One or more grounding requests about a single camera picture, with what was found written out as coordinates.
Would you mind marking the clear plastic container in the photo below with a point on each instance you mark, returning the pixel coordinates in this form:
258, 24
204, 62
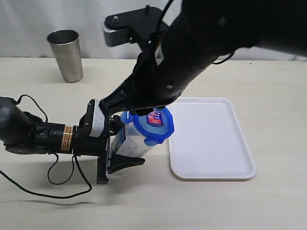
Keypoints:
128, 141

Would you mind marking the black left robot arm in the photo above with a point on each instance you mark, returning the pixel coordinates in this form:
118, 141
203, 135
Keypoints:
24, 133

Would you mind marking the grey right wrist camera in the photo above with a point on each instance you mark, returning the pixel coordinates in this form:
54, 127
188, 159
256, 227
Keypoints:
115, 37

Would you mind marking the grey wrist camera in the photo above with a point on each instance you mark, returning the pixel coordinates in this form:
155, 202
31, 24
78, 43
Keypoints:
115, 37
98, 121

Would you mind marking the white backdrop curtain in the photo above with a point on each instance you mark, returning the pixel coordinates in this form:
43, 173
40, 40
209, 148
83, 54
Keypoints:
25, 25

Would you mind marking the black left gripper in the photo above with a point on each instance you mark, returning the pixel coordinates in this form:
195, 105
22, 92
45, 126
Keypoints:
100, 147

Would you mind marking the blue plastic lid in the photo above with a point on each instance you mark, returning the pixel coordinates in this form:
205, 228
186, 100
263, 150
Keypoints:
156, 127

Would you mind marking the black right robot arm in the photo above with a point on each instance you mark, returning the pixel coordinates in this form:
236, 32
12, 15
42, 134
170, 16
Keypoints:
174, 55

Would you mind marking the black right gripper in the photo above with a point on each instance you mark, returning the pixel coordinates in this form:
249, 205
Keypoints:
133, 94

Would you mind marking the white plastic tray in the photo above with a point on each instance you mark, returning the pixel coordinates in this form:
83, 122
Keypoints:
208, 143

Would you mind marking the stainless steel cup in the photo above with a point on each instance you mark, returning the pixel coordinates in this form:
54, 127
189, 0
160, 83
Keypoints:
65, 47

